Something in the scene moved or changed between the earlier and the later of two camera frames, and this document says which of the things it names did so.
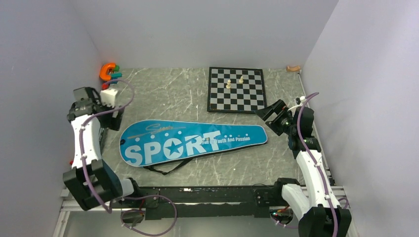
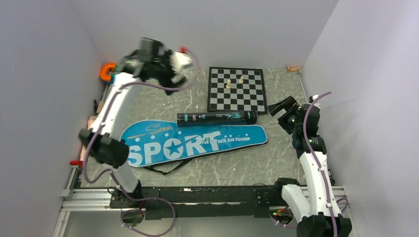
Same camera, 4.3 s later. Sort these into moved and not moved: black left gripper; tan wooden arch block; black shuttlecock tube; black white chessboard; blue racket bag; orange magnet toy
Moved: black left gripper; black shuttlecock tube
Not moved: blue racket bag; black white chessboard; tan wooden arch block; orange magnet toy
